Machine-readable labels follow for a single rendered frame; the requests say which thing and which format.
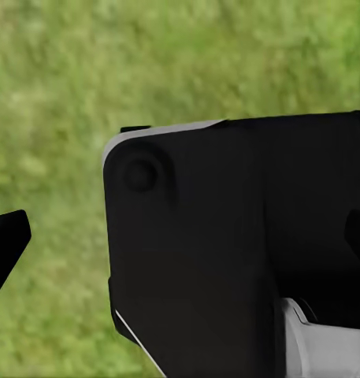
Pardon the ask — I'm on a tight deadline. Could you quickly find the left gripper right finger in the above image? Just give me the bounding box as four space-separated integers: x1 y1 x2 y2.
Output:
343 209 360 260

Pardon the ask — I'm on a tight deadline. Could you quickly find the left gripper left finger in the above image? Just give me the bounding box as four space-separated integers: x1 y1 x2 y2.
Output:
0 209 32 289

